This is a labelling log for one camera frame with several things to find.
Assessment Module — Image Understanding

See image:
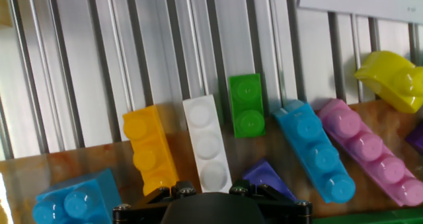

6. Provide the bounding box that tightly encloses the blue two-by-two block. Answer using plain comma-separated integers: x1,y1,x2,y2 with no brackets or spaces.
32,168,122,224

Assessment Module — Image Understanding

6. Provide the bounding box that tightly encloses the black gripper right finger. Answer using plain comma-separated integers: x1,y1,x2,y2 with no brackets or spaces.
229,180,313,224

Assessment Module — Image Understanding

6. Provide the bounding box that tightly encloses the white four-stud block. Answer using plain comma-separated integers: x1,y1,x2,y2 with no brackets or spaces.
182,94,233,194

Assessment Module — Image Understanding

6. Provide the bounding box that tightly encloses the indigo two-stud block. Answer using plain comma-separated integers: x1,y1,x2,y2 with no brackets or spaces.
242,157,297,202

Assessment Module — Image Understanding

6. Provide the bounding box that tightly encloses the green two-stud block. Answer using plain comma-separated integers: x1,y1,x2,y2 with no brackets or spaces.
228,73,266,139

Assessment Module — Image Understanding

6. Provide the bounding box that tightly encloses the purple stepped block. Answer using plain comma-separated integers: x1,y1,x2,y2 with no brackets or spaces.
404,123,423,155

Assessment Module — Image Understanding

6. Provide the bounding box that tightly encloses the green studded baseplate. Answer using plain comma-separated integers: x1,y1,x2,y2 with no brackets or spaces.
312,207,423,224

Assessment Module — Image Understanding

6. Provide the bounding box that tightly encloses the marble pattern plastic mat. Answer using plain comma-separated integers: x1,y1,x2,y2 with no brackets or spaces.
0,100,423,224

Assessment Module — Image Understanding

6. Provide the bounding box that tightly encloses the orange-yellow four-stud block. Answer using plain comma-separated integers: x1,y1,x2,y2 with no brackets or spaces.
122,105,180,196

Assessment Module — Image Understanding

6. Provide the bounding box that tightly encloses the white fiducial tag board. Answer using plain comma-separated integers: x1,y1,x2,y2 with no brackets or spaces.
296,0,423,24

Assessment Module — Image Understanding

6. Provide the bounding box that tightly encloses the lime yellow curved block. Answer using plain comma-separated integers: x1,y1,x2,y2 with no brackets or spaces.
354,50,423,114

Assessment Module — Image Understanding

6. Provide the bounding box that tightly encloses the blue three-stud block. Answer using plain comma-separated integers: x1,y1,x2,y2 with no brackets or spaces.
272,100,357,204

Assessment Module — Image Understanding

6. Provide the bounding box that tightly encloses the pink four-stud block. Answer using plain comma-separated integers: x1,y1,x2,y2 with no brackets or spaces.
317,98,423,207

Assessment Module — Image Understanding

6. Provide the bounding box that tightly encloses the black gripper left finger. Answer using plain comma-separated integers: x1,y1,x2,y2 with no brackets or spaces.
112,180,198,224

